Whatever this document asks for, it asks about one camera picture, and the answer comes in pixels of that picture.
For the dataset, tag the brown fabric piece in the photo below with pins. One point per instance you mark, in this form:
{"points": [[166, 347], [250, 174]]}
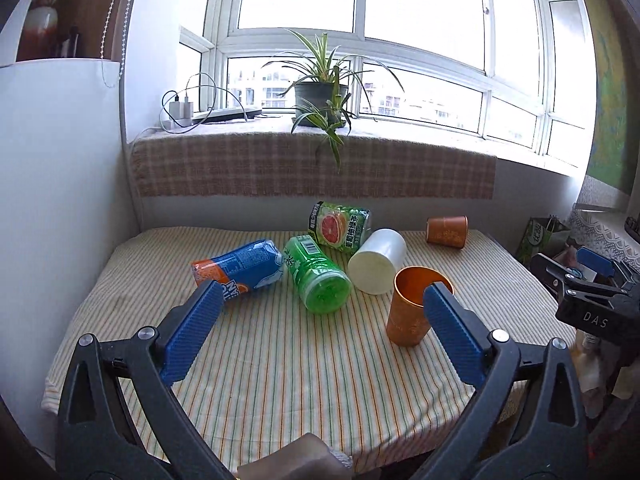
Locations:
{"points": [[295, 460]]}

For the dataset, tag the black flat device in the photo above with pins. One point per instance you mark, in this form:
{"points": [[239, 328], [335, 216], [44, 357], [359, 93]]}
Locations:
{"points": [[230, 115]]}

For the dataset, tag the blue orange drink can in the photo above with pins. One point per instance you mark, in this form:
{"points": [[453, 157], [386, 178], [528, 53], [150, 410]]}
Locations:
{"points": [[245, 265]]}

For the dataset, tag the white lace cloth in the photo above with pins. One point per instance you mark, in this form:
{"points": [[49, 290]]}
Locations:
{"points": [[605, 232]]}

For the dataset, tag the white charger plug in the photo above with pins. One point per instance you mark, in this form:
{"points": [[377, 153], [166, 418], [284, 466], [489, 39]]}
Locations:
{"points": [[186, 109], [175, 110]]}

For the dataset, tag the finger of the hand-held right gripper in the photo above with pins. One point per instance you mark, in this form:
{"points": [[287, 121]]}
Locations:
{"points": [[595, 261], [550, 271]]}

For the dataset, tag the green grapefruit drink can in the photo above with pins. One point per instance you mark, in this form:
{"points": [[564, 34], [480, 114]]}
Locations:
{"points": [[340, 225]]}

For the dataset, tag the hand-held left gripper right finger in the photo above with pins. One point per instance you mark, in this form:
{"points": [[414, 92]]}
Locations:
{"points": [[452, 332]]}

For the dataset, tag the white plastic cup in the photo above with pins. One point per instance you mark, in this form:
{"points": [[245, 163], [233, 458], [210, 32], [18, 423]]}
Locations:
{"points": [[377, 265]]}

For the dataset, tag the small orange patterned cup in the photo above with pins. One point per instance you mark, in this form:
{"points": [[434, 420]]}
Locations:
{"points": [[446, 232]]}

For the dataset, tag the plaid windowsill cloth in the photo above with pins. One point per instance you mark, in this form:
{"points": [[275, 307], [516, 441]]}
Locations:
{"points": [[225, 165]]}

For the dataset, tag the potted spider plant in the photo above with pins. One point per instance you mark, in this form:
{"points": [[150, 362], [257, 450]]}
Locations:
{"points": [[320, 97]]}

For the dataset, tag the large orange metal cup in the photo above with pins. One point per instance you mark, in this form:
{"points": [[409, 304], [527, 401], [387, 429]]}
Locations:
{"points": [[406, 315]]}

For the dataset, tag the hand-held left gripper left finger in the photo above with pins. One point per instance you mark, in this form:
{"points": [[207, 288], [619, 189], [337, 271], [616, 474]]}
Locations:
{"points": [[192, 332]]}

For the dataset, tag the green wall picture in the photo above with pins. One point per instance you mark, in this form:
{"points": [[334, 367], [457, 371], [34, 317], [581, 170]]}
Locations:
{"points": [[610, 85]]}

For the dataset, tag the white cabinet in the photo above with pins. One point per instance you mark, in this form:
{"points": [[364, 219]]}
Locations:
{"points": [[55, 185]]}

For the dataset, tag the green paper bag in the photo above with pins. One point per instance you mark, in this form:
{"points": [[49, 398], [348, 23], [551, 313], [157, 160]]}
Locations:
{"points": [[537, 240]]}

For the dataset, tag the white window frame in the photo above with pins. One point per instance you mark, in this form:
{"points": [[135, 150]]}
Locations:
{"points": [[357, 45]]}

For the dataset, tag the striped tablecloth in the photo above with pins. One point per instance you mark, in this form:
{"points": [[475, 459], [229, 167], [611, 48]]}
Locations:
{"points": [[280, 365]]}

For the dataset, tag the orange white vase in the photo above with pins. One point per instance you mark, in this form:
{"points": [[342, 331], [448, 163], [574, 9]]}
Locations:
{"points": [[42, 22]]}

